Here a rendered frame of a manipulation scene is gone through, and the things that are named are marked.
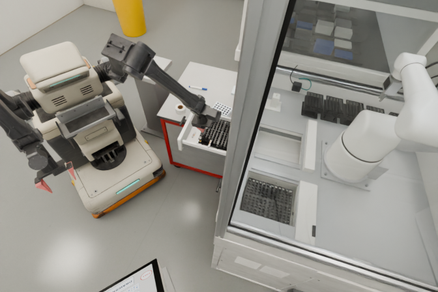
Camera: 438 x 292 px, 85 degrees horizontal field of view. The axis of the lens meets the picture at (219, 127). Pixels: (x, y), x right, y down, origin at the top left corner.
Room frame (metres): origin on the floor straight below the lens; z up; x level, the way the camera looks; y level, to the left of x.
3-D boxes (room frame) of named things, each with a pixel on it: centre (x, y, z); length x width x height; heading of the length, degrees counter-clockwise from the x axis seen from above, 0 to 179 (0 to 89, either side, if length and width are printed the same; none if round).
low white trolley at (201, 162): (1.25, 0.07, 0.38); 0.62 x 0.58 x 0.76; 167
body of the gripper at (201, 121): (0.79, 0.09, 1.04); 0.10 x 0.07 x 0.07; 77
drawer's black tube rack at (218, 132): (0.81, -0.02, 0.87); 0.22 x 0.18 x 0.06; 77
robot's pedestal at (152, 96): (1.52, 0.61, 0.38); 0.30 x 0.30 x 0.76; 73
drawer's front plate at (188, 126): (0.86, 0.18, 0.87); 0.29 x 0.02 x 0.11; 167
